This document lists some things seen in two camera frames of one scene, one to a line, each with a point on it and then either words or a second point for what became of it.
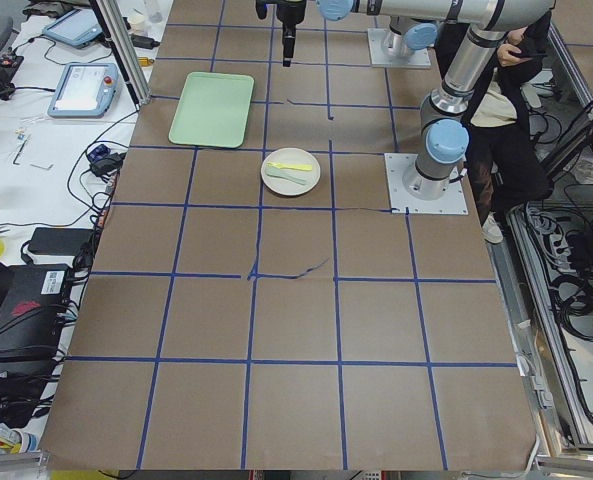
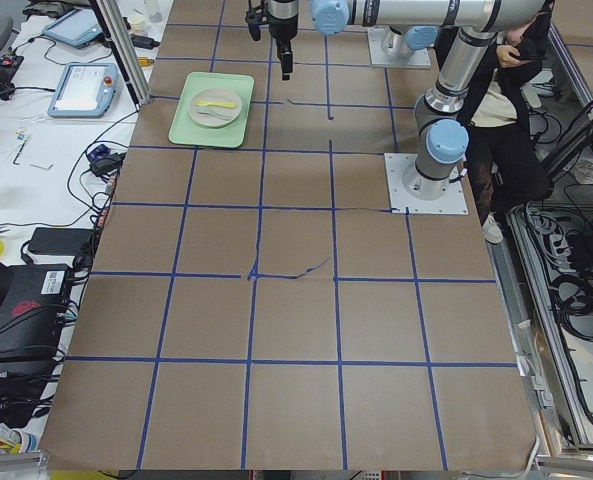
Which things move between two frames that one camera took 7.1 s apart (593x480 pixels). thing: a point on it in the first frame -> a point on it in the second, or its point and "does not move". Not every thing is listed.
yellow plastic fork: x=299 y=167 -> x=215 y=104
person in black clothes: x=507 y=165 does not move
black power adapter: x=58 y=241 does not move
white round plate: x=291 y=156 -> x=214 y=107
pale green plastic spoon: x=275 y=172 -> x=222 y=115
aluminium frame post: x=112 y=13 does not move
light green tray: x=215 y=110 does not move
